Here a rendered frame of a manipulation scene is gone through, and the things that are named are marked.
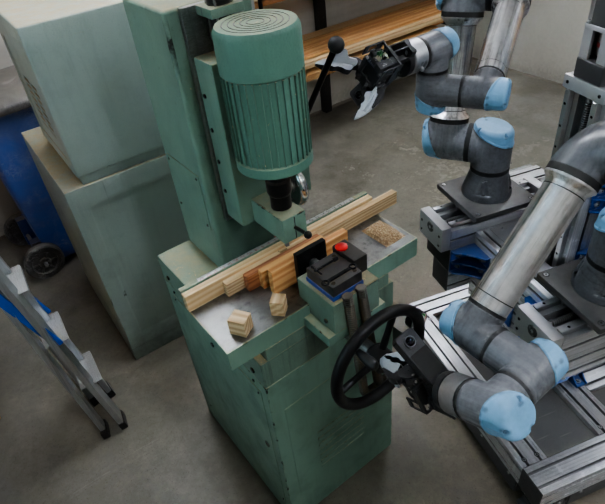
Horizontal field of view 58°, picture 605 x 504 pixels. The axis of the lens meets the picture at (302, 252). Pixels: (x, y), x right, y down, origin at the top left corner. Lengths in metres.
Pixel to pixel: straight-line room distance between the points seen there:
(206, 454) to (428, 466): 0.80
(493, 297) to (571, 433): 1.05
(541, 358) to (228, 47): 0.78
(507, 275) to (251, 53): 0.61
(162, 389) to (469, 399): 1.66
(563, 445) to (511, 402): 1.06
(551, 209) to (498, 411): 0.35
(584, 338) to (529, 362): 0.56
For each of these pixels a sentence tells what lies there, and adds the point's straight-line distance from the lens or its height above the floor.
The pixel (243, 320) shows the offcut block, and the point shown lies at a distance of 1.24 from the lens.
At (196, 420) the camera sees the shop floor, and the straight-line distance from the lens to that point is 2.28.
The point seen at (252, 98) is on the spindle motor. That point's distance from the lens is 1.12.
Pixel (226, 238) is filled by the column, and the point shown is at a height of 0.92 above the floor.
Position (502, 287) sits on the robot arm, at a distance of 1.02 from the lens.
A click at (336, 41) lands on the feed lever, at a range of 1.18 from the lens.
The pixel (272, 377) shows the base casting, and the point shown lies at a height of 0.74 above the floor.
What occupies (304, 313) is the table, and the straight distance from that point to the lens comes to 1.32.
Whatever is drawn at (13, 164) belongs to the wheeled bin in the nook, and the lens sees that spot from 2.91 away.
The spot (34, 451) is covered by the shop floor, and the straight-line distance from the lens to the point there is 2.46.
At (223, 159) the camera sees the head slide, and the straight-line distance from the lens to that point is 1.34.
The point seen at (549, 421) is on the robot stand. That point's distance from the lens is 2.01.
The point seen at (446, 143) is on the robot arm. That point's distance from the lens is 1.73.
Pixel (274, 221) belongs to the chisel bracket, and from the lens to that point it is 1.32.
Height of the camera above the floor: 1.81
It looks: 39 degrees down
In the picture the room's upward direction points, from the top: 7 degrees counter-clockwise
